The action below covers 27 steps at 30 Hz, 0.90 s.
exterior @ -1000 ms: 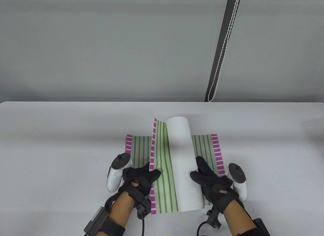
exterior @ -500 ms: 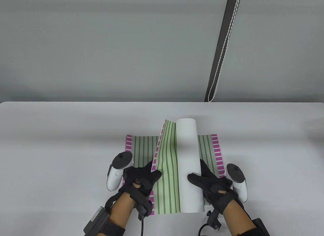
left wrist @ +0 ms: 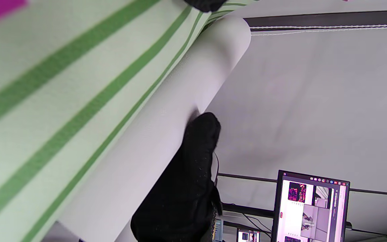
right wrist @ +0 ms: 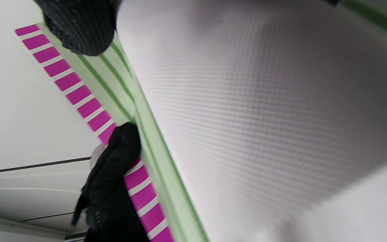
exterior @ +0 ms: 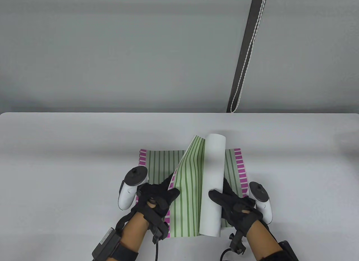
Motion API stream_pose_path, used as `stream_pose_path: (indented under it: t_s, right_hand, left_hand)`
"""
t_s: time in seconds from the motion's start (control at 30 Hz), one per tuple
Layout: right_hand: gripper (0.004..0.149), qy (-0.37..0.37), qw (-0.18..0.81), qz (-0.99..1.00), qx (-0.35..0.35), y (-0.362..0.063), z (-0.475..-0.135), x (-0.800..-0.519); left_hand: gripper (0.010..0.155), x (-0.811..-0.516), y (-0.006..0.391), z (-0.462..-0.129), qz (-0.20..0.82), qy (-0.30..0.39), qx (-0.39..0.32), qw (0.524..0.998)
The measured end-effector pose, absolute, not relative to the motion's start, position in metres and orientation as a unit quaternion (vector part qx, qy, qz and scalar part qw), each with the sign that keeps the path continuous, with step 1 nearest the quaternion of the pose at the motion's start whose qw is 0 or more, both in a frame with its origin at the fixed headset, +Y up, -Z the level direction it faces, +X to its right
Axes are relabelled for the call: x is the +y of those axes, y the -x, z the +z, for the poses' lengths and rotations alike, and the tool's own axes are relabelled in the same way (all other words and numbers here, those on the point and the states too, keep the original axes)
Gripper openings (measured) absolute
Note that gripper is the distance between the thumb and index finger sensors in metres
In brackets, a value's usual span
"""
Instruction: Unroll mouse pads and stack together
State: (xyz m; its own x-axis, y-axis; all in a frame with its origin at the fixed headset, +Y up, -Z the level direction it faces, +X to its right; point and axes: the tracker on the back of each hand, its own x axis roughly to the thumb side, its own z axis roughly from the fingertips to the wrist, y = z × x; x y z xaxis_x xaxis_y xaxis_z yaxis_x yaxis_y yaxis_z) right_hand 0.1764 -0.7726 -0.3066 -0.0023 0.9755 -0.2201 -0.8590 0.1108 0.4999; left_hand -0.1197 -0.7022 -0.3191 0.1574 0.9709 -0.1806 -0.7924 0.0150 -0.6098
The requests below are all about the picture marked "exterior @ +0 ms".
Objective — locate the black wrist sensor bracket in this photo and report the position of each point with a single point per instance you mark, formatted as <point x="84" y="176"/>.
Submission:
<point x="237" y="242"/>
<point x="160" y="233"/>

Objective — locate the person's right hand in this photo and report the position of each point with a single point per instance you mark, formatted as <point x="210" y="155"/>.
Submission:
<point x="238" y="210"/>

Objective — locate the person's left forearm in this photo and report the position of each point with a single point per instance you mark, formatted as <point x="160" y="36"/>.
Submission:
<point x="134" y="231"/>

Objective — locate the green striped wrapping paper sheet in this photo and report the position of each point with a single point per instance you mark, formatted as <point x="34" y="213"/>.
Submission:
<point x="193" y="188"/>

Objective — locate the dark vertical wall strip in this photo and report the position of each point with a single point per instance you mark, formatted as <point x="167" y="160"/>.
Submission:
<point x="243" y="48"/>

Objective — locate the person's left hand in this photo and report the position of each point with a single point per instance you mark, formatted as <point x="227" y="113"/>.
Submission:
<point x="155" y="200"/>

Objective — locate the person's right forearm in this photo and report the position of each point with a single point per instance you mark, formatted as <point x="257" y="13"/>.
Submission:
<point x="262" y="240"/>

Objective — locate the white and black controller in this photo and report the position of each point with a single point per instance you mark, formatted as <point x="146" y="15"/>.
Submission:
<point x="127" y="193"/>
<point x="262" y="202"/>

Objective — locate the person's left thumb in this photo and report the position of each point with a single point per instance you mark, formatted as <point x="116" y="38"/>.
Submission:
<point x="172" y="196"/>

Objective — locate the person's right thumb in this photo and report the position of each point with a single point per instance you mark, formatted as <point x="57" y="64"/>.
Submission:
<point x="216" y="196"/>

